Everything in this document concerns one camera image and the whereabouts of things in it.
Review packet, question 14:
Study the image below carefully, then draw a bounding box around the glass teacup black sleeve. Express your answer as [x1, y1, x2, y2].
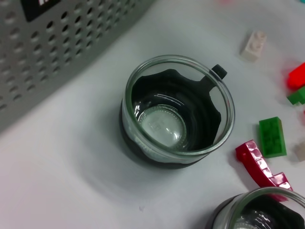
[206, 187, 305, 229]
[120, 54, 236, 170]

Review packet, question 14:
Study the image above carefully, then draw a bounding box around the red sloped toy brick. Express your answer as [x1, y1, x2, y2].
[287, 62, 305, 91]

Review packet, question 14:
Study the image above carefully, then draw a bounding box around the grey-green perforated storage bin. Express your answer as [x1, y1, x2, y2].
[0, 0, 153, 133]

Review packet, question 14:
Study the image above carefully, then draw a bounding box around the green toy brick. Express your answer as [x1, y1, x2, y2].
[286, 86, 305, 106]
[259, 116, 287, 158]

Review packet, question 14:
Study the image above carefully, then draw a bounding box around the dark red curved toy brick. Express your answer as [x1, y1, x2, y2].
[235, 139, 294, 201]

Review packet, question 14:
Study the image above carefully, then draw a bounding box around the white toy brick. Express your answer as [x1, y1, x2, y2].
[239, 30, 267, 62]

